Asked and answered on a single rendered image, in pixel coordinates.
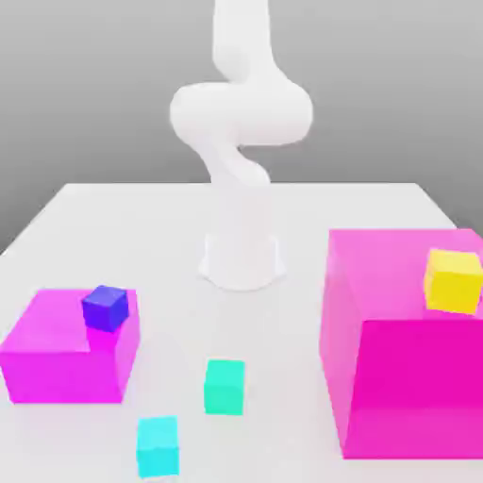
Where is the small teal cube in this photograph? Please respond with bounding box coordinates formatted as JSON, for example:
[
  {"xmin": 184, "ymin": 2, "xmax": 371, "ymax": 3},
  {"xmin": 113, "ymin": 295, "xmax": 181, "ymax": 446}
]
[{"xmin": 203, "ymin": 358, "xmax": 246, "ymax": 417}]

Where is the small blue cube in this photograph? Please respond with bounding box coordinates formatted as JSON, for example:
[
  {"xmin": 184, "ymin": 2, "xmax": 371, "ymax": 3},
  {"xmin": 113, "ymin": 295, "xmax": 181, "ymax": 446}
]
[{"xmin": 81, "ymin": 285, "xmax": 130, "ymax": 334}]

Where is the small yellow cube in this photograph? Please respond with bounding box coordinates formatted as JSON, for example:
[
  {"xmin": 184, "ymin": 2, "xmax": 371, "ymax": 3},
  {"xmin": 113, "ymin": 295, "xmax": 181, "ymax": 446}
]
[{"xmin": 423, "ymin": 247, "xmax": 483, "ymax": 315}]

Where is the small cyan cube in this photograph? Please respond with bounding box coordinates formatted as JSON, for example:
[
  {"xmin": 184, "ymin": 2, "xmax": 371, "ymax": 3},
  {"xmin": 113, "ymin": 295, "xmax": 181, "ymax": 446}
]
[{"xmin": 136, "ymin": 415, "xmax": 181, "ymax": 479}]

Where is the large pink box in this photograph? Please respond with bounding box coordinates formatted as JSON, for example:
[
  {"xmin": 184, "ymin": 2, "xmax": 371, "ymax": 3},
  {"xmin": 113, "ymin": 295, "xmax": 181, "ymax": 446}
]
[{"xmin": 318, "ymin": 227, "xmax": 483, "ymax": 460}]

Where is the large magenta box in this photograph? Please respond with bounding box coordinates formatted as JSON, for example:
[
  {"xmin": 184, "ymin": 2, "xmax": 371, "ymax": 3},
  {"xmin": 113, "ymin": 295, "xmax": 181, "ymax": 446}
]
[{"xmin": 0, "ymin": 288, "xmax": 142, "ymax": 405}]

